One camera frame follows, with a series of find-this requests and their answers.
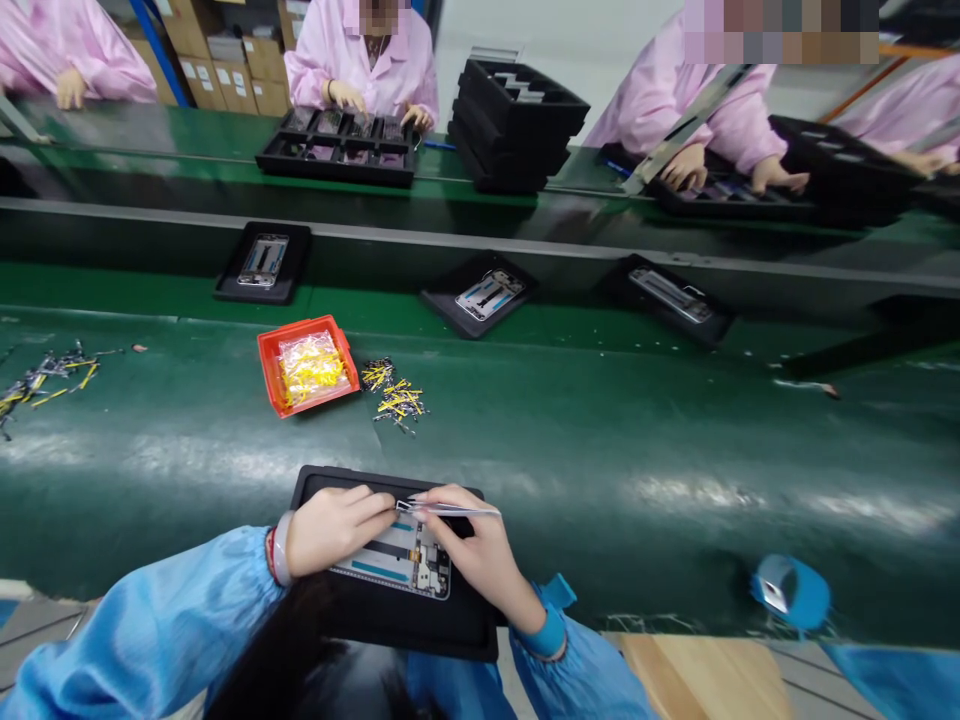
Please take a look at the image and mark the silver metal tweezers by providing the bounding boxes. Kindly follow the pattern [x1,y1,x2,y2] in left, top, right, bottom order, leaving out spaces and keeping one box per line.
[395,497,503,520]

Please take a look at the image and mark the wooden board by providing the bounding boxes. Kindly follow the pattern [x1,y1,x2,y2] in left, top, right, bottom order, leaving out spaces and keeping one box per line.
[618,633,795,720]

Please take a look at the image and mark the clear bag of yellow parts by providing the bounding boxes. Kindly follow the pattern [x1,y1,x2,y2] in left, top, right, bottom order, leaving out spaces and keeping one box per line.
[275,328,360,410]

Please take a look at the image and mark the black compartment tray of phones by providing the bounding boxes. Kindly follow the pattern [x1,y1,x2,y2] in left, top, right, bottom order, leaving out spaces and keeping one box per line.
[643,158,820,223]
[254,106,426,190]

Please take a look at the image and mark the person's left hand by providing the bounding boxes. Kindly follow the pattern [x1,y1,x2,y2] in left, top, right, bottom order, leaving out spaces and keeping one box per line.
[285,483,400,580]

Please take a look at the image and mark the blue round object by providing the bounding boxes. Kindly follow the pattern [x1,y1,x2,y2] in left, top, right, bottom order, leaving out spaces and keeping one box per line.
[750,554,833,633]

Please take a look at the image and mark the pile of yellow black connectors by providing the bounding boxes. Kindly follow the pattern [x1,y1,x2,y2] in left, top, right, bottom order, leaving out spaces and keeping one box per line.
[360,357,431,438]
[0,338,127,442]

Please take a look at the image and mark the orange plastic tray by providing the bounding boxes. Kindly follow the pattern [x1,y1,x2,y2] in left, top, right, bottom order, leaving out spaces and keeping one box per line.
[256,314,364,421]

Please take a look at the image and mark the grey conveyor rail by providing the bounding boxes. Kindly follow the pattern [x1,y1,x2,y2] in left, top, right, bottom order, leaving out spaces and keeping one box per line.
[0,196,960,300]

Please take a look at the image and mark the person's right hand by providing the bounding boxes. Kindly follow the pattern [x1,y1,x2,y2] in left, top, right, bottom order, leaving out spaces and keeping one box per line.
[408,483,526,610]

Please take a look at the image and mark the silver phone frame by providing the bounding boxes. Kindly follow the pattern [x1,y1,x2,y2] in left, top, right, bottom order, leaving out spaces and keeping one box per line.
[454,269,527,323]
[627,266,715,325]
[236,233,291,291]

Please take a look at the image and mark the phone frame with circuit board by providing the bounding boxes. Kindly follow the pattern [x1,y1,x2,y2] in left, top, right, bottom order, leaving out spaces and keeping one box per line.
[328,515,453,601]

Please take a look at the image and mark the person's body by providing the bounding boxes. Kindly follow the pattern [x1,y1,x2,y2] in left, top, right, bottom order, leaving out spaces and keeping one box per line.
[404,648,523,720]

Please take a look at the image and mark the stack of black compartment trays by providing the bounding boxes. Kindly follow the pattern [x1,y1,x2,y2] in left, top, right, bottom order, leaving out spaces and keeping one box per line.
[767,113,930,228]
[447,57,592,196]

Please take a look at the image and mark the grey metal bar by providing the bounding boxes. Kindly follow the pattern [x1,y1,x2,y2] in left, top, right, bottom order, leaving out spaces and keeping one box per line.
[620,62,754,198]

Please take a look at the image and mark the shelf of cardboard boxes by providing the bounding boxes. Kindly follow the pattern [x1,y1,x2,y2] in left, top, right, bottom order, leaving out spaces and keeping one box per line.
[97,0,310,118]

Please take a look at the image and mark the black foam work tray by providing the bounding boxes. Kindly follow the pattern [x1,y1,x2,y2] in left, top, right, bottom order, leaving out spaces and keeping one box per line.
[288,464,502,664]

